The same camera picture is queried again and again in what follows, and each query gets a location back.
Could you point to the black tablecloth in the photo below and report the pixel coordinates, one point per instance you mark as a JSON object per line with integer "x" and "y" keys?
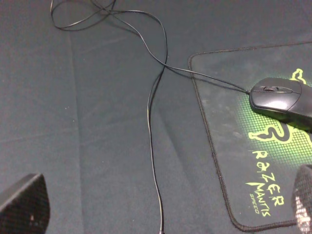
{"x": 73, "y": 104}

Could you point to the black green razer mousepad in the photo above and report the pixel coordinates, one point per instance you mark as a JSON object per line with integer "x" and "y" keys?
{"x": 256, "y": 157}

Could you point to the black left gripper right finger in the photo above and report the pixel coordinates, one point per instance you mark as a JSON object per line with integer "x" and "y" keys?
{"x": 302, "y": 198}

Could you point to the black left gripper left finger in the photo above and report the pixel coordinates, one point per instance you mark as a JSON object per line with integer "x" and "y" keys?
{"x": 25, "y": 206}

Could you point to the black computer mouse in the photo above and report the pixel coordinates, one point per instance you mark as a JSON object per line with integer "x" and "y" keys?
{"x": 288, "y": 101}

